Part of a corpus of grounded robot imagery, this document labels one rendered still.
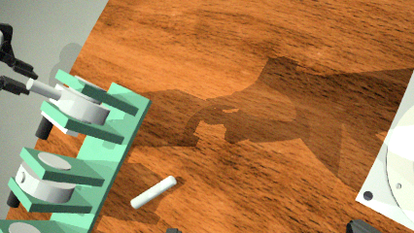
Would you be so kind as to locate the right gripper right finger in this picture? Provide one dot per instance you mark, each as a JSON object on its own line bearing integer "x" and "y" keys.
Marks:
{"x": 360, "y": 226}

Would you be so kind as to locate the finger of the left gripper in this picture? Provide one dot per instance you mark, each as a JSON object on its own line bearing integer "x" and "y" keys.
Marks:
{"x": 13, "y": 86}
{"x": 7, "y": 55}

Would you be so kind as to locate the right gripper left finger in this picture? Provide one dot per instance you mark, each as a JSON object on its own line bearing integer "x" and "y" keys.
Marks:
{"x": 173, "y": 230}

